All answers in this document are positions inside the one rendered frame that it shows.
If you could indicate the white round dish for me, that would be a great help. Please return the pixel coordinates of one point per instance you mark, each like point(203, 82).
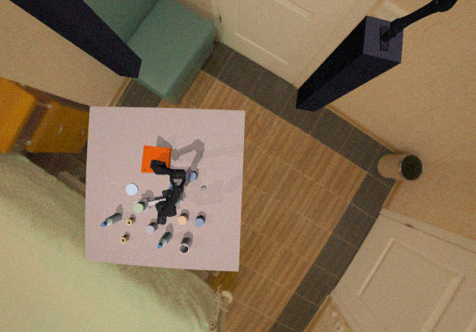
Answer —
point(131, 189)

